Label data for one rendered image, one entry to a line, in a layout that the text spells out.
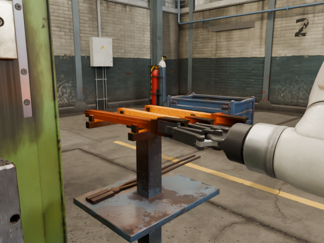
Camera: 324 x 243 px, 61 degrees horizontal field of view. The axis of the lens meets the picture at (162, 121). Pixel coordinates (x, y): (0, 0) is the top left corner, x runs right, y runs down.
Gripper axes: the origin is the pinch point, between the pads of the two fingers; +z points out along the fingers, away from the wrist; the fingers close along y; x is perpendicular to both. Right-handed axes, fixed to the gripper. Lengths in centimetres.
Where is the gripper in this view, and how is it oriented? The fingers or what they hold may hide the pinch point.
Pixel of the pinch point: (171, 127)
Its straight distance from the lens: 65.0
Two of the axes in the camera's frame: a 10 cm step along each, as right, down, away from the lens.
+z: -7.0, -1.5, 6.9
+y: 7.1, -1.3, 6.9
